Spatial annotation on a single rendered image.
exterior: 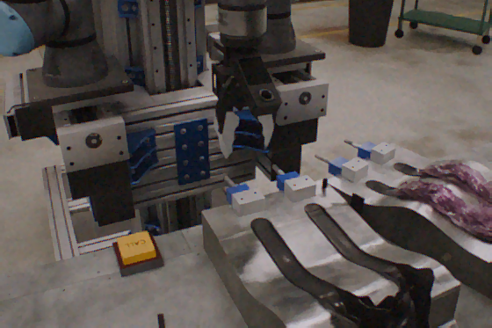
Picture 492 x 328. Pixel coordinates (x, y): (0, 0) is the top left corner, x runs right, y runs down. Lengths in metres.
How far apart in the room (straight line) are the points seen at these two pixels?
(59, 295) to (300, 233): 0.44
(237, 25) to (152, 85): 0.57
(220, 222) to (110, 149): 0.30
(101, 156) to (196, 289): 0.35
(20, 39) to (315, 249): 0.64
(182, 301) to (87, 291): 0.17
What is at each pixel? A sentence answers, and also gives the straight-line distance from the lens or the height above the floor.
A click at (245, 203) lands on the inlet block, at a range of 0.84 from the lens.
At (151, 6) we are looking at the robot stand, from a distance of 1.17.
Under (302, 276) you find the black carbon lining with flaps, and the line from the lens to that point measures 0.76.
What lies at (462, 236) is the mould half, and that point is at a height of 0.88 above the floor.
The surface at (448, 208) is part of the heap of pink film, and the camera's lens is 0.93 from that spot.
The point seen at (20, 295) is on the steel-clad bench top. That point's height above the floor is 0.80.
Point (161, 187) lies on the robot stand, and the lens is 1.23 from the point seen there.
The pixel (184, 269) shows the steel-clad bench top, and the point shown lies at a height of 0.80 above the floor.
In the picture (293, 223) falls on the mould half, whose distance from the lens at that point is 0.85.
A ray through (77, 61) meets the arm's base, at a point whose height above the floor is 1.09.
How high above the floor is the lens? 1.42
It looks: 29 degrees down
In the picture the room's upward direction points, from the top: straight up
